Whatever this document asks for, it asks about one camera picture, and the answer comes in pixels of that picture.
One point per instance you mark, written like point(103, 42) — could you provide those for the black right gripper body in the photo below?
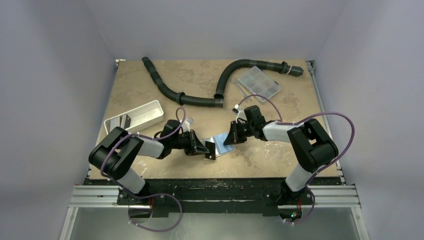
point(237, 132)

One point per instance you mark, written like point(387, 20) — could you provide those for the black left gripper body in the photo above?
point(182, 142)

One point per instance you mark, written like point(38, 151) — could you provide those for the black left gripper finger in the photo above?
point(197, 147)
point(210, 150)

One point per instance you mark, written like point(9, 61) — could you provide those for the beige card holder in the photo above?
point(220, 148)

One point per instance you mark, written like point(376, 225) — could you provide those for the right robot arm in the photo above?
point(311, 144)

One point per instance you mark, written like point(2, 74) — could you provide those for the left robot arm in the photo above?
point(115, 154)

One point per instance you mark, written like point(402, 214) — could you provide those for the silver cards in tray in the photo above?
point(123, 121)

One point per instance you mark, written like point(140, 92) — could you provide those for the silver open-end wrench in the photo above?
point(235, 83)

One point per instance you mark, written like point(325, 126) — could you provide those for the white plastic tray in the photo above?
point(142, 117)

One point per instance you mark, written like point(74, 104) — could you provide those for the clear plastic compartment box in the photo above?
point(256, 82)

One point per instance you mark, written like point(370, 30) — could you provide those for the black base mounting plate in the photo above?
point(214, 196)

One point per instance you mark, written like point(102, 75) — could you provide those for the aluminium frame rail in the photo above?
point(345, 196)

